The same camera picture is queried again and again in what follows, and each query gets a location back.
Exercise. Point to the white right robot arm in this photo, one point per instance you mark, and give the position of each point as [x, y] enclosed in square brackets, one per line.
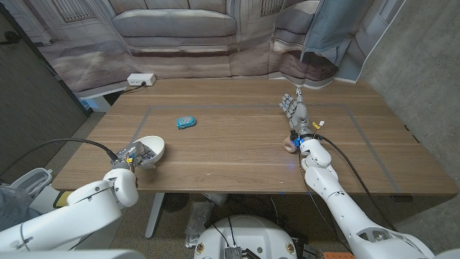
[341, 208]

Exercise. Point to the white bowl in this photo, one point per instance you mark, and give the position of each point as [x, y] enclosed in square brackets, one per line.
[154, 144]

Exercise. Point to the black ribbed round object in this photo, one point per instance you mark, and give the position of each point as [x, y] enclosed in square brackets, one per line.
[175, 202]

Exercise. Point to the metal table leg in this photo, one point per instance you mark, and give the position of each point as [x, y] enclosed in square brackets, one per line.
[154, 216]

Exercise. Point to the turquoise plastic gadget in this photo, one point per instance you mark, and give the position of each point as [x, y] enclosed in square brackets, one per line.
[185, 122]

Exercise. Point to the beige tape roll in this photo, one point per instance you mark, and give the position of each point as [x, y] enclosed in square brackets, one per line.
[287, 144]

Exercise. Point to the white power strip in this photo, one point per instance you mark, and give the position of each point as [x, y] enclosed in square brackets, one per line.
[141, 79]

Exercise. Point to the person's leg in jeans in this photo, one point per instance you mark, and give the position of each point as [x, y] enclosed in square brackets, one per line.
[12, 210]

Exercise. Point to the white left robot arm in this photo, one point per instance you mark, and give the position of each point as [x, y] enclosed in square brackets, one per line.
[72, 216]

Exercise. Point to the orange object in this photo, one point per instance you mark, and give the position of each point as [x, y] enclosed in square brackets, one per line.
[339, 256]

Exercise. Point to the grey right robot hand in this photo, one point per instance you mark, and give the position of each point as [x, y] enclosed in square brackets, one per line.
[297, 113]

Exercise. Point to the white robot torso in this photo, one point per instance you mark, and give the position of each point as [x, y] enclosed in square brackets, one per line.
[244, 234]

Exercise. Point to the yellow and black foot pedal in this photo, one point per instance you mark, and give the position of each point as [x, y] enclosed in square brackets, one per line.
[62, 199]

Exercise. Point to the printed living room backdrop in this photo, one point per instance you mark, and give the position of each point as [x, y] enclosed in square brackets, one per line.
[172, 64]

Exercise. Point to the dark partition panel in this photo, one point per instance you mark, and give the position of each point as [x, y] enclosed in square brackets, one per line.
[28, 108]

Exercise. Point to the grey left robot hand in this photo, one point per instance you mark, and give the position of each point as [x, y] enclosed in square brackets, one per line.
[143, 158]

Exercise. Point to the clear plastic bag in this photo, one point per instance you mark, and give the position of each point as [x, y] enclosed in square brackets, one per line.
[197, 219]

